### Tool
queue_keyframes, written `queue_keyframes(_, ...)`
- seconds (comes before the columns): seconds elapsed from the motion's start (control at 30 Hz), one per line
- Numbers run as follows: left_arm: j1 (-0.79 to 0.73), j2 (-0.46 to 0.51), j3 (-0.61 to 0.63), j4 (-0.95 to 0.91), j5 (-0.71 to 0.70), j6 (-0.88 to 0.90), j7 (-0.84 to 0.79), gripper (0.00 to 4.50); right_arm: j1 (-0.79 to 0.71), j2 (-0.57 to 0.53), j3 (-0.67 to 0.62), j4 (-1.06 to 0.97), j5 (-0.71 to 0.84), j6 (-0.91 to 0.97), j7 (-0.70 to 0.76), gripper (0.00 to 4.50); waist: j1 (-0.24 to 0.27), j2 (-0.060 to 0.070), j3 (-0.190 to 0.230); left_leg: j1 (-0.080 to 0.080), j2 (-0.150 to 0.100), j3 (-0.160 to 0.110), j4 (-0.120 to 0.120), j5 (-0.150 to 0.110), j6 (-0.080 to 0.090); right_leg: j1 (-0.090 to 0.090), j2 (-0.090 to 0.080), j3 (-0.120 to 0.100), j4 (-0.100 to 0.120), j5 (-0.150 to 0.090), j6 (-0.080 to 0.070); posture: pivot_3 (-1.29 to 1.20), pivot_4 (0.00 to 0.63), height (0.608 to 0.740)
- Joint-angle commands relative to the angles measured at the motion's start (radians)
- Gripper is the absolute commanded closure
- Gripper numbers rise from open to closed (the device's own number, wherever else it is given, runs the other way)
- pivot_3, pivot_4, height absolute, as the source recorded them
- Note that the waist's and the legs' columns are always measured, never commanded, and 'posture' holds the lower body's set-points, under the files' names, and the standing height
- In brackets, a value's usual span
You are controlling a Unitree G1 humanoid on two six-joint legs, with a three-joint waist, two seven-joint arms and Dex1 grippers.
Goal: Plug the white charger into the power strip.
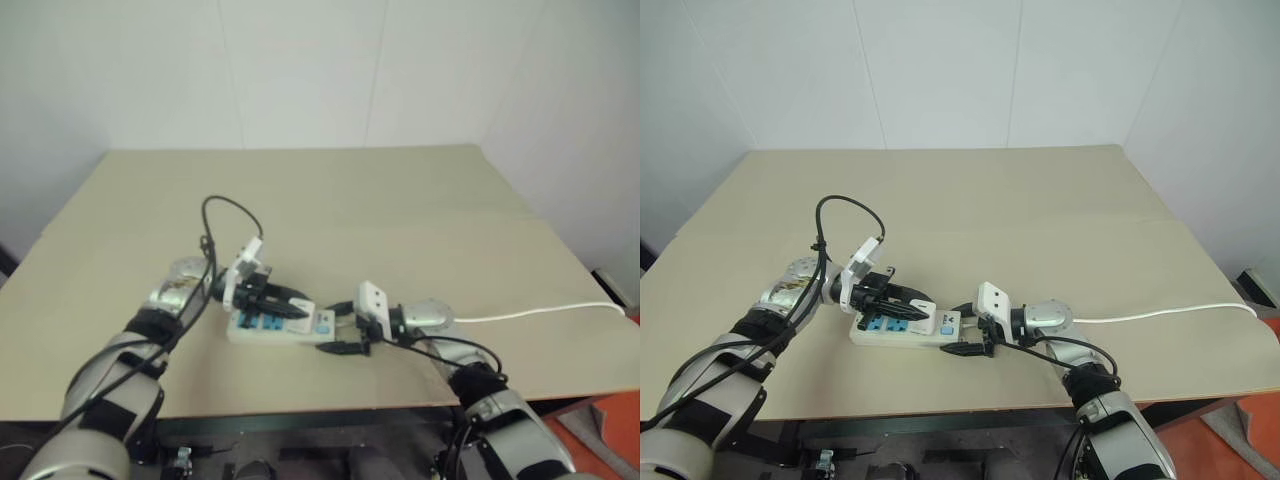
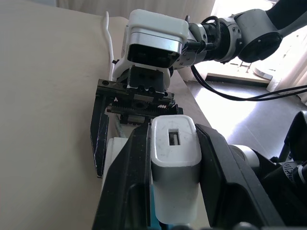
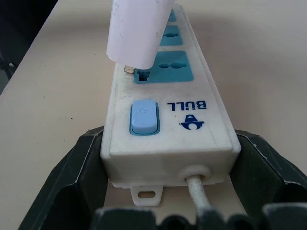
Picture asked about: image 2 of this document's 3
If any white power cable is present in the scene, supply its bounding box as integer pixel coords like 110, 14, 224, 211
102, 11, 117, 83

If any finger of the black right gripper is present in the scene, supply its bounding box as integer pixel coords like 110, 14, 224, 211
89, 94, 110, 179

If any flat wooden board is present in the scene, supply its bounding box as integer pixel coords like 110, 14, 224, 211
205, 71, 271, 88

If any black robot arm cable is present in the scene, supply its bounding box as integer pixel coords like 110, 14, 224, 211
190, 64, 307, 103

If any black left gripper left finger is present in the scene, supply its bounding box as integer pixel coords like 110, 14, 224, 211
92, 122, 153, 230

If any white USB charger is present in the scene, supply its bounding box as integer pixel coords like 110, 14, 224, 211
150, 115, 202, 225

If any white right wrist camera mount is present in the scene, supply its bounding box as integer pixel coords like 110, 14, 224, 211
112, 9, 190, 93

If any black and silver robot body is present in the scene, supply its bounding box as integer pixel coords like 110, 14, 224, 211
227, 110, 307, 230

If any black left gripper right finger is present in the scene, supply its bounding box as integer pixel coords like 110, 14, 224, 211
195, 123, 286, 230

